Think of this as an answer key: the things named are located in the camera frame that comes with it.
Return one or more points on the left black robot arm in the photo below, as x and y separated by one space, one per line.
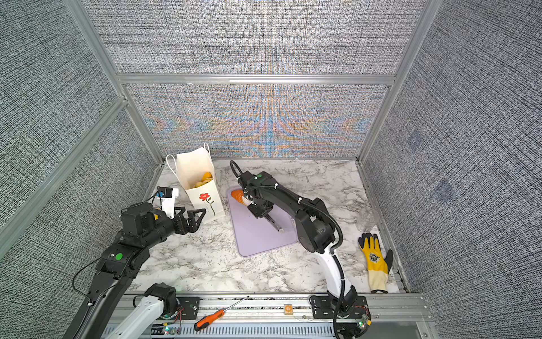
143 227

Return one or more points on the yellow object behind right arm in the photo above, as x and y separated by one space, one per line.
378 264

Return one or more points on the orange handled screwdriver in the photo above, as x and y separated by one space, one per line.
206 321

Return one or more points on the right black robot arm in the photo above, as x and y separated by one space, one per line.
317 231

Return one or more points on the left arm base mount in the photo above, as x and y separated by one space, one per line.
175 309

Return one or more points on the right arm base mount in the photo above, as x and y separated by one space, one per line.
352 323

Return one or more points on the white paper bag with flower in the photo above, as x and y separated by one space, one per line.
196 175

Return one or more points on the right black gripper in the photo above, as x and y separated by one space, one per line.
259 214

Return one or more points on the lilac plastic tray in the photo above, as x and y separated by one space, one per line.
257 235

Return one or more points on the steel tongs with white tips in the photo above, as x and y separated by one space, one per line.
270 220

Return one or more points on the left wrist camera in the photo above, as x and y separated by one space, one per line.
167 197

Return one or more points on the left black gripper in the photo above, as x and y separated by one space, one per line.
183 228

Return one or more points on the dark orange triangular pastry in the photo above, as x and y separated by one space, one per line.
238 195

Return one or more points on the small orange square object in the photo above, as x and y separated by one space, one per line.
288 310

